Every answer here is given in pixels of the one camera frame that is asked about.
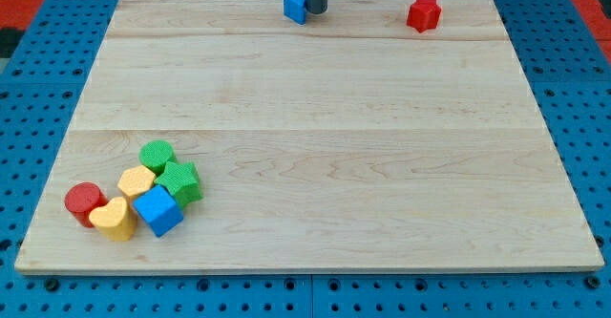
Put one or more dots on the red cylinder block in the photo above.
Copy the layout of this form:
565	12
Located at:
82	199

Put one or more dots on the green star block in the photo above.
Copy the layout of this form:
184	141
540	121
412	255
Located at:
181	181

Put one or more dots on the red star block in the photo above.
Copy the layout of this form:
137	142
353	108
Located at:
423	15

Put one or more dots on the blue triangle block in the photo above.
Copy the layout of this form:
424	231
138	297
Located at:
295	10

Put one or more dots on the wooden board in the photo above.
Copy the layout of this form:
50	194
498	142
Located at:
350	144

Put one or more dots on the yellow hexagon block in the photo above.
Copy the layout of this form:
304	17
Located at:
135	181

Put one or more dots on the green cylinder block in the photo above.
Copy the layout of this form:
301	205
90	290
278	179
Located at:
155	154

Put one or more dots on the blue cube block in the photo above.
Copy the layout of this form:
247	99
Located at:
159	210

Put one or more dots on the yellow heart block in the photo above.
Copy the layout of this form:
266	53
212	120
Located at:
116	220

